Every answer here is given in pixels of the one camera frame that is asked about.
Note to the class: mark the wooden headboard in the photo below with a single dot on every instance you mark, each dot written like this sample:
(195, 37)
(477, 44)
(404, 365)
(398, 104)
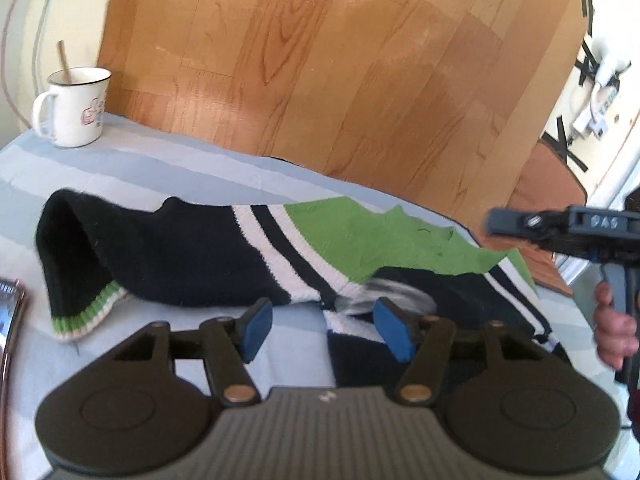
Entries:
(350, 60)

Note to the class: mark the person's right hand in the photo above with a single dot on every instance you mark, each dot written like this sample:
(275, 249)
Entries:
(612, 330)

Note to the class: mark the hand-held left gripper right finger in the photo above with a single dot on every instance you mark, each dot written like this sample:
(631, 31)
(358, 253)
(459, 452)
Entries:
(395, 335)

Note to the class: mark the brown cushion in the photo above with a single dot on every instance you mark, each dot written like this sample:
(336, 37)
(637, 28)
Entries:
(545, 175)

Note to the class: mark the blue striped bed sheet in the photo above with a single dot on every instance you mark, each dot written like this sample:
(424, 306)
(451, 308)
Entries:
(150, 170)

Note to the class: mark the black green white striped sweater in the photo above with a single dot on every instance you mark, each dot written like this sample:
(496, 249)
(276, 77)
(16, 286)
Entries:
(175, 250)

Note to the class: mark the white enamel mug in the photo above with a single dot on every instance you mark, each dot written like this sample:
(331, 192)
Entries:
(75, 110)

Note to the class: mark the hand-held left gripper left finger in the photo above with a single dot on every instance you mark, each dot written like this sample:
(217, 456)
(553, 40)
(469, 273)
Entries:
(257, 332)

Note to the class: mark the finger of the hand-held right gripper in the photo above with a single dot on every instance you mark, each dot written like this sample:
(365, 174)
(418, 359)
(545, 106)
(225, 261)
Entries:
(515, 221)

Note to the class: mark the wooden stick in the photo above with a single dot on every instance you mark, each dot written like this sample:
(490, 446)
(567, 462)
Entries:
(63, 60)

